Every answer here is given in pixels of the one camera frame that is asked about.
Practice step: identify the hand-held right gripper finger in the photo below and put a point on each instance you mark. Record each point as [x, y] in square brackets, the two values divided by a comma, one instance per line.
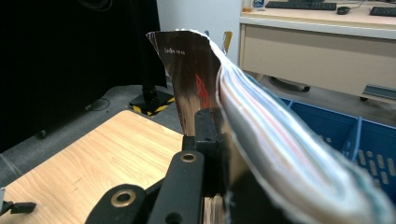
[207, 127]

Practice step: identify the black glossy book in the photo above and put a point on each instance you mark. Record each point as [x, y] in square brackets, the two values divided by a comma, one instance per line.
[264, 146]

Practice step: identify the blue plastic file rack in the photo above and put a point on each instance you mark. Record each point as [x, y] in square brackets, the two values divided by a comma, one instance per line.
[370, 140]

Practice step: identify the black stand with striped base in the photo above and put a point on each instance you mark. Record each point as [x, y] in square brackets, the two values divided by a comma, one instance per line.
[151, 102]

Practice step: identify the white partition panel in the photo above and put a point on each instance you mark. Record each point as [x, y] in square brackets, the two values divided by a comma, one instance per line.
[193, 15]

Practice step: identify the beige office desk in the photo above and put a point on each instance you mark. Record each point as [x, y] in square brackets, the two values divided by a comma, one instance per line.
[311, 56]

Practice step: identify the black curtain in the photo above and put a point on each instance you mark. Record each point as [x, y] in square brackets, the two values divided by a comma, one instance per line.
[62, 62]

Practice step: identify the black keyboard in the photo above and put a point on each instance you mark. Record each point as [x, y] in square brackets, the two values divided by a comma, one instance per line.
[300, 5]
[383, 11]

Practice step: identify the grey desk label plate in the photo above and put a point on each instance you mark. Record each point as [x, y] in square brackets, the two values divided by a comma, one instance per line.
[379, 91]

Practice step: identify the black computer mouse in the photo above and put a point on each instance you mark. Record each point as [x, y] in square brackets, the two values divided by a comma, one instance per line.
[343, 10]

